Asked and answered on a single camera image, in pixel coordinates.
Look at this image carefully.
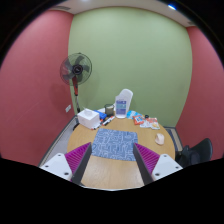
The white snack packet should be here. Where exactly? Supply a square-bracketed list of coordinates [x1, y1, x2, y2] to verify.
[140, 118, 160, 130]

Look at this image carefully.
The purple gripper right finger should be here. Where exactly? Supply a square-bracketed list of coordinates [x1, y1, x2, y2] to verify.
[133, 142, 184, 186]

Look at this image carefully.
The black office chair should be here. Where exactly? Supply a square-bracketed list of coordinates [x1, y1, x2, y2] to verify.
[175, 138, 213, 168]

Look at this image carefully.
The translucent plastic jug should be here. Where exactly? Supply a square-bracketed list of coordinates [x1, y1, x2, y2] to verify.
[115, 89, 133, 119]

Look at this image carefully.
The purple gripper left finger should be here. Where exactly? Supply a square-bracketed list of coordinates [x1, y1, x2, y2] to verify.
[39, 142, 93, 186]

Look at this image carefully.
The beige computer mouse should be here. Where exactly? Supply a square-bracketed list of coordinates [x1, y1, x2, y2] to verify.
[155, 133, 165, 145]

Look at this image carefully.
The blue small box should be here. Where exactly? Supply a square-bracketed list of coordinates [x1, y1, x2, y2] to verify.
[96, 111, 107, 120]

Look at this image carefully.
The orange snack packet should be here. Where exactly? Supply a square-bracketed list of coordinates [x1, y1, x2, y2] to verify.
[133, 115, 144, 125]

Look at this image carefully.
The blue snack packet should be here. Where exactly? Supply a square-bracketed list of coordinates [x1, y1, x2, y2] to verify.
[126, 110, 142, 119]

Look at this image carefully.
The dark glass jar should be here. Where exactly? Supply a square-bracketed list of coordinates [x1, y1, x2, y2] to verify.
[105, 104, 114, 116]

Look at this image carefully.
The black white marker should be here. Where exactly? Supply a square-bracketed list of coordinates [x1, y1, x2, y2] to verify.
[102, 116, 115, 126]

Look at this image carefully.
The blue patterned mouse pad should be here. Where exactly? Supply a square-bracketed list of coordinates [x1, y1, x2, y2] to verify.
[92, 129, 138, 161]

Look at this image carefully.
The white tissue box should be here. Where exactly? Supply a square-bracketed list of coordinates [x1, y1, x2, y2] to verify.
[78, 109, 100, 129]

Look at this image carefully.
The red standing fan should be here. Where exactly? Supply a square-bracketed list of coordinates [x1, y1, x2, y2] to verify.
[59, 52, 93, 131]

